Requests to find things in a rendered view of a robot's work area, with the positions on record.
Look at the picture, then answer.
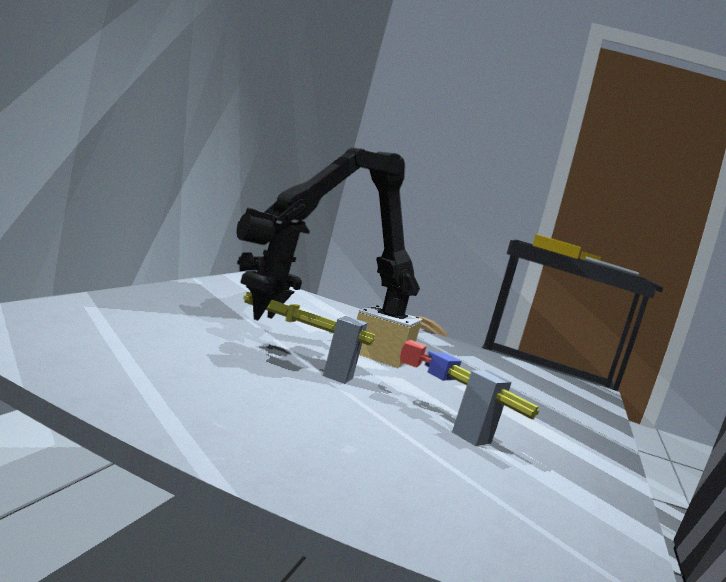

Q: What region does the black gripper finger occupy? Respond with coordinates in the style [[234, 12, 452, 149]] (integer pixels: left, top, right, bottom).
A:
[[245, 285, 276, 321], [267, 286, 294, 319]]

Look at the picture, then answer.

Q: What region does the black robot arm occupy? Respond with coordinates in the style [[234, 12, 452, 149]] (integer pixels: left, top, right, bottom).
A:
[[236, 147, 420, 319]]

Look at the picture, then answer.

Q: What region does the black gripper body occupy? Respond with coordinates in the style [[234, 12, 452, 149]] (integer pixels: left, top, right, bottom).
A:
[[241, 245, 302, 292]]

